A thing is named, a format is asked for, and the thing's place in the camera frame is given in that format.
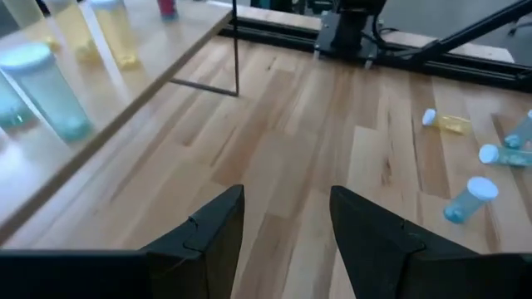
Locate green bottle red white pills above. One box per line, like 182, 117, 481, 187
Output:
0, 74, 35, 130

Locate green pill bottle white cap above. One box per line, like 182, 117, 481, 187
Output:
478, 144, 532, 168

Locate wooden shelf black metal legs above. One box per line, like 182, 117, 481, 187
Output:
0, 0, 241, 246

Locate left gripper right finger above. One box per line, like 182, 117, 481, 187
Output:
330, 185, 484, 299

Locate large teal pill bottle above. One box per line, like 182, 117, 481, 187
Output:
0, 41, 95, 143

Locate blue pill bottle white cap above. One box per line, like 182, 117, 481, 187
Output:
503, 110, 532, 150
442, 176, 500, 225

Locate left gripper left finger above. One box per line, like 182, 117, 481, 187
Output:
143, 184, 245, 299

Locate yellow pill bottle white cap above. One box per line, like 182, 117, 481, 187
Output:
421, 108, 473, 136
89, 0, 140, 71
43, 0, 101, 64

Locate blue bottle red pills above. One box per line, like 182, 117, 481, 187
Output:
156, 0, 179, 21

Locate black aluminium rail frame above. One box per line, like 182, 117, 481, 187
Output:
219, 16, 532, 93

